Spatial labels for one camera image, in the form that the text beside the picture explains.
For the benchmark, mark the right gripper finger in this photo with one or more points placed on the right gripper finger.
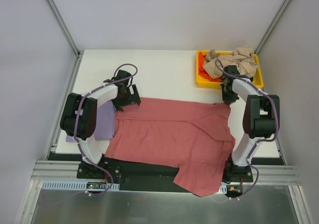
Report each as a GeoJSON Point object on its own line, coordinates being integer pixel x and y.
{"type": "Point", "coordinates": [234, 99]}
{"type": "Point", "coordinates": [227, 101]}

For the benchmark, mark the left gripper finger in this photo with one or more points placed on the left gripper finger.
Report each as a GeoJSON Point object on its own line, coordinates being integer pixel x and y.
{"type": "Point", "coordinates": [118, 108]}
{"type": "Point", "coordinates": [135, 96]}

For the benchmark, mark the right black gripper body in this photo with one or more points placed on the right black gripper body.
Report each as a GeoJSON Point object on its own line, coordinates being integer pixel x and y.
{"type": "Point", "coordinates": [228, 96]}

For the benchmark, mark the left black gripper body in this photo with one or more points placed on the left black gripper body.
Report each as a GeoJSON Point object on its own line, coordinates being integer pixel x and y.
{"type": "Point", "coordinates": [131, 98]}

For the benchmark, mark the pink red t shirt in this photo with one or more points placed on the pink red t shirt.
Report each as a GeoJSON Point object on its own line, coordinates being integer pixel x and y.
{"type": "Point", "coordinates": [193, 137]}

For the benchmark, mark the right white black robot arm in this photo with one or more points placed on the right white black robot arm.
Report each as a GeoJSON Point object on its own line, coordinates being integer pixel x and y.
{"type": "Point", "coordinates": [260, 122]}

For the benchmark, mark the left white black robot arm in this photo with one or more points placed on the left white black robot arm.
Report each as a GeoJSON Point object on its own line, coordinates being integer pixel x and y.
{"type": "Point", "coordinates": [105, 92]}

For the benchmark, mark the folded lavender t shirt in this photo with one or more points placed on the folded lavender t shirt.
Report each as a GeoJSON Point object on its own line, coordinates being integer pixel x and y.
{"type": "Point", "coordinates": [104, 124]}

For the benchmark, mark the yellow plastic bin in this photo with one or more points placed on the yellow plastic bin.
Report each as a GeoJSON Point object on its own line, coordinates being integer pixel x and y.
{"type": "Point", "coordinates": [204, 82]}

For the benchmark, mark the orange t shirt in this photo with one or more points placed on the orange t shirt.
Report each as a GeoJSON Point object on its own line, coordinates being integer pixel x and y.
{"type": "Point", "coordinates": [202, 71]}

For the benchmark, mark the beige crumpled t shirt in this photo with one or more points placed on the beige crumpled t shirt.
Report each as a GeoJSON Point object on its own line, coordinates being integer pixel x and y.
{"type": "Point", "coordinates": [242, 58]}

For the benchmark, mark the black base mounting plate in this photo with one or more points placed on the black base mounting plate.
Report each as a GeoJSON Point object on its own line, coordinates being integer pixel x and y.
{"type": "Point", "coordinates": [129, 175]}

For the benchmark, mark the right white cable duct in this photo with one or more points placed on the right white cable duct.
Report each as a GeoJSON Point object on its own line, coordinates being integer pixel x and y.
{"type": "Point", "coordinates": [223, 189]}

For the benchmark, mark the white cable duct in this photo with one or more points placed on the white cable duct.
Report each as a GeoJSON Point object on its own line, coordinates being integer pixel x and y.
{"type": "Point", "coordinates": [223, 189]}
{"type": "Point", "coordinates": [79, 186]}

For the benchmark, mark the aluminium front frame rail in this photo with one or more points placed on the aluminium front frame rail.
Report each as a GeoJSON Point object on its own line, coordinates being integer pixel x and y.
{"type": "Point", "coordinates": [67, 170]}

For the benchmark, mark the left white cable duct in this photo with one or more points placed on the left white cable duct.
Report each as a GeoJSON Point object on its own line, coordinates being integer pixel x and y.
{"type": "Point", "coordinates": [79, 186]}

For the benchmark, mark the left aluminium corner post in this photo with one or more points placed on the left aluminium corner post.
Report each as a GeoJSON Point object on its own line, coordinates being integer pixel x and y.
{"type": "Point", "coordinates": [63, 28]}

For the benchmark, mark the aluminium corner post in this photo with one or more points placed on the aluminium corner post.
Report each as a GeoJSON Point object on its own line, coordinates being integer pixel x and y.
{"type": "Point", "coordinates": [63, 28]}
{"type": "Point", "coordinates": [273, 24]}

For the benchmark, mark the right aluminium corner post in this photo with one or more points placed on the right aluminium corner post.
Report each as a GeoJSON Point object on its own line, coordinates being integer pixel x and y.
{"type": "Point", "coordinates": [273, 24]}

